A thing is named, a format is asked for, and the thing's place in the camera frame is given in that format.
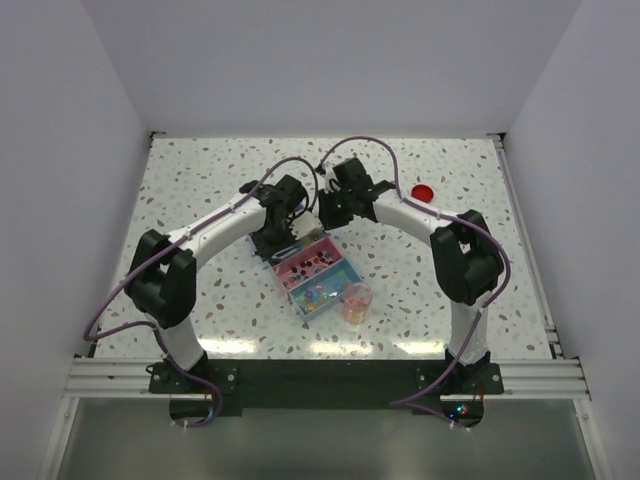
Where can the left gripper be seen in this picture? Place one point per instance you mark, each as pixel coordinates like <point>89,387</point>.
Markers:
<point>268,250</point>

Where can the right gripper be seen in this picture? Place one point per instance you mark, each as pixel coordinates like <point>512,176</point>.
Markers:
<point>329,221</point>

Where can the four-compartment candy tray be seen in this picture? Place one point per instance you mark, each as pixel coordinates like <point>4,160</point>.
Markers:
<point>314,242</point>

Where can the clear plastic jar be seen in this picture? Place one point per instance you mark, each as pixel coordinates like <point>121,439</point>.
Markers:
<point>357,302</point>

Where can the metal candy scoop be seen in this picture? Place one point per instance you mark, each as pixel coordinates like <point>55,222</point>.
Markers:
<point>287,252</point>

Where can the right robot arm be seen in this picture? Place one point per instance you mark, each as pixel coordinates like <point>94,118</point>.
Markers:
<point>471,267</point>

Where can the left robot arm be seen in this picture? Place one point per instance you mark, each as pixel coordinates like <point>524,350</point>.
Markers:
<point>162,277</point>

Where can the star candies pile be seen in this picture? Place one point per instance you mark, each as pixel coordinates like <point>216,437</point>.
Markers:
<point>317,296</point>

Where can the red jar lid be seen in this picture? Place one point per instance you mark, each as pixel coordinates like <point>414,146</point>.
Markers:
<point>423,193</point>

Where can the lollipops pile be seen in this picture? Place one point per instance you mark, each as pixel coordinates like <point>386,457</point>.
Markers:
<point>305,267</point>

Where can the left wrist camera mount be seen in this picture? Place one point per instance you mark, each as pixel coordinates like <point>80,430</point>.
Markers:
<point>306,224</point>

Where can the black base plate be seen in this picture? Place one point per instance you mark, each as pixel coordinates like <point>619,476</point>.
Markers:
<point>293,384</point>

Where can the aluminium frame rail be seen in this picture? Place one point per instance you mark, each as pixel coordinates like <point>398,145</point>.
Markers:
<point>266,355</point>

